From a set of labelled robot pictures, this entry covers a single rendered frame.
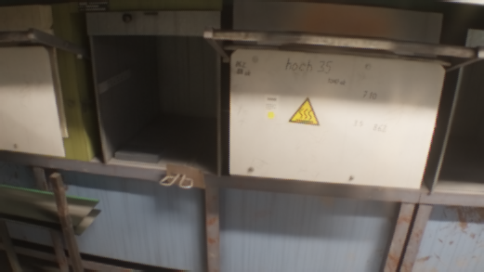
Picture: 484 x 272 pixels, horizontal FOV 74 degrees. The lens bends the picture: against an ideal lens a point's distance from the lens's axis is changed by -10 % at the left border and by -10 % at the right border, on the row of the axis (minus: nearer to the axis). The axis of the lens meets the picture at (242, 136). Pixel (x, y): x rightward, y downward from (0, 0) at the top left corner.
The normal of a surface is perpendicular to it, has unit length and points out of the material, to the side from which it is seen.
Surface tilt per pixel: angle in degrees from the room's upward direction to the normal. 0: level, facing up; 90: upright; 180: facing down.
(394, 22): 90
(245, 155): 90
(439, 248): 90
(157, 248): 90
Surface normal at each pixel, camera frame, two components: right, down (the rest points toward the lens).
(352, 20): -0.15, 0.37
